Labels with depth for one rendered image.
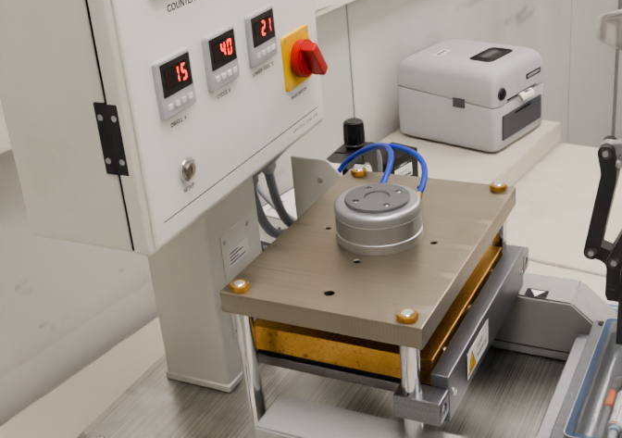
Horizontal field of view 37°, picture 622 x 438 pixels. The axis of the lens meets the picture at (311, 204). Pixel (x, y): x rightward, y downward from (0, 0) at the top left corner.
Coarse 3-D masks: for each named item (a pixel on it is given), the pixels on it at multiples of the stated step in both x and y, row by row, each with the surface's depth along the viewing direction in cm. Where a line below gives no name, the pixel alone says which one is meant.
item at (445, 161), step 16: (544, 128) 191; (560, 128) 194; (416, 144) 189; (432, 144) 188; (448, 144) 188; (512, 144) 185; (528, 144) 184; (544, 144) 188; (432, 160) 181; (448, 160) 180; (464, 160) 179; (480, 160) 179; (496, 160) 178; (512, 160) 177; (528, 160) 182; (432, 176) 174; (448, 176) 173; (464, 176) 173; (480, 176) 172; (496, 176) 171; (512, 176) 177
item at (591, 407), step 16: (608, 320) 88; (608, 336) 86; (608, 352) 83; (592, 368) 81; (608, 368) 81; (592, 384) 79; (608, 384) 79; (592, 400) 77; (608, 400) 77; (576, 416) 76; (592, 416) 76; (608, 416) 75; (576, 432) 74; (592, 432) 74; (608, 432) 74
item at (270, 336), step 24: (480, 264) 89; (480, 288) 86; (456, 312) 81; (264, 336) 82; (288, 336) 81; (312, 336) 80; (336, 336) 80; (432, 336) 78; (264, 360) 84; (288, 360) 82; (312, 360) 81; (336, 360) 80; (360, 360) 78; (384, 360) 77; (432, 360) 75; (384, 384) 78
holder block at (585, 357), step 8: (600, 320) 90; (592, 328) 89; (600, 328) 88; (592, 336) 87; (592, 344) 86; (584, 352) 85; (592, 352) 85; (584, 360) 84; (576, 368) 83; (584, 368) 83; (576, 376) 82; (576, 384) 81; (568, 392) 80; (576, 392) 80; (568, 400) 79; (560, 408) 78; (568, 408) 78; (560, 416) 77; (568, 416) 77; (560, 424) 76; (552, 432) 76; (560, 432) 75
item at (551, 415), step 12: (588, 336) 92; (576, 348) 90; (576, 360) 88; (564, 372) 87; (564, 384) 85; (552, 396) 84; (564, 396) 84; (552, 408) 82; (552, 420) 81; (540, 432) 79
